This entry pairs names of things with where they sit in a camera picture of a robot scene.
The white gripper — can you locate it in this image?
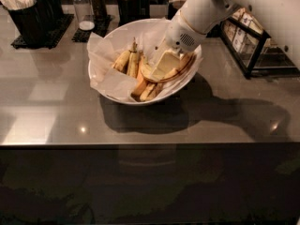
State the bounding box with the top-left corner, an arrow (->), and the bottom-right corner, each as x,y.
141,10 -> 206,81

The long yellow banana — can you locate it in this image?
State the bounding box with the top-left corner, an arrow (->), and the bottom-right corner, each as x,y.
144,52 -> 196,83

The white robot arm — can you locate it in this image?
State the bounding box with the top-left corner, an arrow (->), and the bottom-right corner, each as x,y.
150,0 -> 300,77

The short yellow banana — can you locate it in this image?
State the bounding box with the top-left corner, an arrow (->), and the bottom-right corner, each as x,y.
127,40 -> 139,78
112,50 -> 130,73

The green-tipped yellow banana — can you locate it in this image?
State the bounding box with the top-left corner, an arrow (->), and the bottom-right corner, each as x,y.
140,82 -> 163,101

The orange-tinted banana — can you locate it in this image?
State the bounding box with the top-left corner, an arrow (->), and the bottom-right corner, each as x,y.
131,55 -> 148,97

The left short yellow banana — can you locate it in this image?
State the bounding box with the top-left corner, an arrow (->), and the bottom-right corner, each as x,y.
112,50 -> 130,73

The white paper liner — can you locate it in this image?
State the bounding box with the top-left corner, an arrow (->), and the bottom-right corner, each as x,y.
87,19 -> 202,106

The black stir stick holder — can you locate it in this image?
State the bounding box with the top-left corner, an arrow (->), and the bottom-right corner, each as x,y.
116,0 -> 150,25

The black rubber mat small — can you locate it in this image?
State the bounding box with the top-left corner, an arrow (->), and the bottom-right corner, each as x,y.
72,15 -> 111,43

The dark pepper shaker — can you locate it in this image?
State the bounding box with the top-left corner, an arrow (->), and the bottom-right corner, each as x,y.
90,0 -> 108,21

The black rubber mat left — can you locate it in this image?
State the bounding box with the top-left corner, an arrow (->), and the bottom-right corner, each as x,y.
11,14 -> 74,49

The clear salt shaker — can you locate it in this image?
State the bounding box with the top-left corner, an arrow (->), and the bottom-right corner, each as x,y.
72,0 -> 95,31

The black cutlery holder back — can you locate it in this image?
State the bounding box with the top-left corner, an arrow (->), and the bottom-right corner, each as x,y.
35,0 -> 63,28

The black cutlery holder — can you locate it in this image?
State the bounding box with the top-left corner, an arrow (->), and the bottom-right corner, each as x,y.
0,0 -> 46,46
35,0 -> 63,28

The black cutlery holder front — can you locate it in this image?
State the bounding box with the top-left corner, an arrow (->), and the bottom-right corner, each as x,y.
0,0 -> 46,46

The black wire condiment rack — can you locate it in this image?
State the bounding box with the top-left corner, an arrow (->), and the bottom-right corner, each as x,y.
208,7 -> 300,78

